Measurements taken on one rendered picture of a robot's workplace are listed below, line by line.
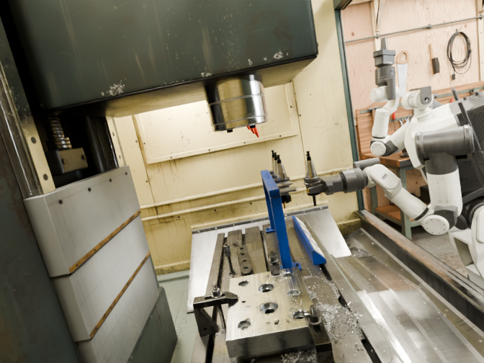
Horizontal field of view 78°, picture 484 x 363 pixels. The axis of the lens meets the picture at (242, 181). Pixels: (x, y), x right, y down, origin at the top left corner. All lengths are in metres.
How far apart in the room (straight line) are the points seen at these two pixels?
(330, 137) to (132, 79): 1.39
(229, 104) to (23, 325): 0.62
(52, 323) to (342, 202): 1.66
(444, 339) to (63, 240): 1.11
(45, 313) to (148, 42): 0.62
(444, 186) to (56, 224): 1.12
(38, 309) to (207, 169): 1.31
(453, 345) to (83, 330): 1.03
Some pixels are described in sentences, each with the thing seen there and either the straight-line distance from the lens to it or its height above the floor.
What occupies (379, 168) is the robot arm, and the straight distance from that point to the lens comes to 1.21.
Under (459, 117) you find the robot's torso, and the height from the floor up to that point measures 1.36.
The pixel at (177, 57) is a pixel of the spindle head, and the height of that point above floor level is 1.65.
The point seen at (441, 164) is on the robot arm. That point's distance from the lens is 1.15.
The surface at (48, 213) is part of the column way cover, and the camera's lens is 0.74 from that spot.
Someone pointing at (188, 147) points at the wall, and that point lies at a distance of 1.87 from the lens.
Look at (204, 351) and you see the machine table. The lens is 0.94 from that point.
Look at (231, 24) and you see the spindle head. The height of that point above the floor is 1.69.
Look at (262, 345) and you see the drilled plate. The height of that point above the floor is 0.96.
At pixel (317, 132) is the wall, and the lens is 1.90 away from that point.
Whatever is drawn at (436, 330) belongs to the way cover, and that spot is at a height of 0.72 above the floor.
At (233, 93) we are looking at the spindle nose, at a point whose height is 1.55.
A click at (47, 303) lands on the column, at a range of 0.79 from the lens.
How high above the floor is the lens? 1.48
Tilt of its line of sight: 11 degrees down
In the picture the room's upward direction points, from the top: 11 degrees counter-clockwise
